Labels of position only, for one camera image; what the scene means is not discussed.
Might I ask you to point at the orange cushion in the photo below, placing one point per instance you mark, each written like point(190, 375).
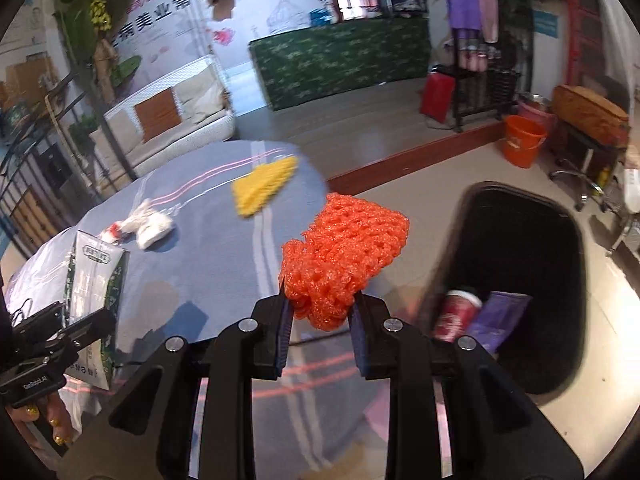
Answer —
point(157, 116)

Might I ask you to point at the red paper bag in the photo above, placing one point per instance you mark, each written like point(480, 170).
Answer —
point(437, 95)

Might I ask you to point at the red ladder shelf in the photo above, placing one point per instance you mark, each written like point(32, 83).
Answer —
point(582, 15)

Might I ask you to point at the white red wrapper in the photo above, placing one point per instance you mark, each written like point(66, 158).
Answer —
point(150, 225)

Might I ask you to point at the red cup with black lid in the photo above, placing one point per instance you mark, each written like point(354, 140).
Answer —
point(455, 317)

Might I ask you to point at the grey sofa cushions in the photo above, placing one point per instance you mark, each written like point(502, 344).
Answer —
point(200, 97)

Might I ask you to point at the black trash bin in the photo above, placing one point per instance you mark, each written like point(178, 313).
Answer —
point(520, 240)

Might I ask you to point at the purple towel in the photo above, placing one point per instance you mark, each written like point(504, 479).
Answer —
point(461, 2)

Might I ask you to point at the large wall poster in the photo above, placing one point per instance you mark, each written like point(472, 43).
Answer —
point(200, 25)

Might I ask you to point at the pink towel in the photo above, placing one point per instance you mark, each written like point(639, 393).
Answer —
point(489, 12)

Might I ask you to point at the chrome stool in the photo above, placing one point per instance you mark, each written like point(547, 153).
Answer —
point(585, 170)

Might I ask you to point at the blue wall sign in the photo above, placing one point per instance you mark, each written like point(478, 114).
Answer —
point(544, 22)

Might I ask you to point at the pink basin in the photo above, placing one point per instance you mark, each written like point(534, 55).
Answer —
point(537, 109)

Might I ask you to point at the black metal rack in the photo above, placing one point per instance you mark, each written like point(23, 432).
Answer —
point(487, 80)

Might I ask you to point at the green patterned cloth counter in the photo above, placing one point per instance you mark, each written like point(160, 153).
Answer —
point(345, 65)

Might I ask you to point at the orange foam net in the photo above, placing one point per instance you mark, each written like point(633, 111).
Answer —
point(345, 255)

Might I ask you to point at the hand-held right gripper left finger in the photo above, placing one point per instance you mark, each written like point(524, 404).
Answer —
point(285, 330)

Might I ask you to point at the white wicker sofa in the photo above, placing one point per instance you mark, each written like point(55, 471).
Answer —
point(150, 152)

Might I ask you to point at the clear plastic bag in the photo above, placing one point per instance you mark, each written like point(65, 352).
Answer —
point(35, 270)

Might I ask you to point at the purple plastic bag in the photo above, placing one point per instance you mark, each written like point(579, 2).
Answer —
point(495, 322)

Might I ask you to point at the green and white milk carton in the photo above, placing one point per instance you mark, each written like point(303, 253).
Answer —
point(92, 280)

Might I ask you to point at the orange bucket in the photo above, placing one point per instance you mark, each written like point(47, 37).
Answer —
point(522, 140)

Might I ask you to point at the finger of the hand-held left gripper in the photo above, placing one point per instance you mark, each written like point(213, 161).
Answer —
point(35, 315)
point(87, 327)

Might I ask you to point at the tall banana plant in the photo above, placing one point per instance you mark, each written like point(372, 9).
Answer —
point(95, 10)

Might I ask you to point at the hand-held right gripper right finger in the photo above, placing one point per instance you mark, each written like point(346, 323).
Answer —
point(357, 340)

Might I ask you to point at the person's left hand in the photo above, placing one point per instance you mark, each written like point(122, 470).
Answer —
point(45, 420)

